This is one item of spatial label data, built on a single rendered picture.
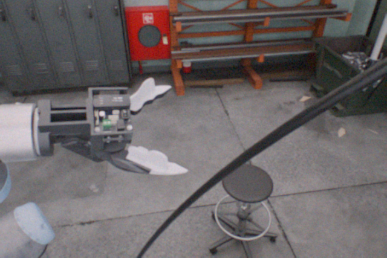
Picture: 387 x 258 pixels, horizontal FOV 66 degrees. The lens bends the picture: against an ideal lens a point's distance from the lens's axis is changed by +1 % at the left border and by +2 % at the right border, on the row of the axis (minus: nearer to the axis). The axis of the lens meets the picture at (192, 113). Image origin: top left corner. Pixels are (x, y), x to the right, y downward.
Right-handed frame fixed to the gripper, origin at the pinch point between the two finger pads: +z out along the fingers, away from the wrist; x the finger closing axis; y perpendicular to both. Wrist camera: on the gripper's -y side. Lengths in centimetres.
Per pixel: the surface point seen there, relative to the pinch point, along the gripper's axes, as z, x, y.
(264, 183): 91, 15, -124
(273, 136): -5.2, -14.8, 30.1
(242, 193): 75, 11, -124
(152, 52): 80, 252, -283
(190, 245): 55, -9, -189
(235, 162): -6.0, -14.9, 26.7
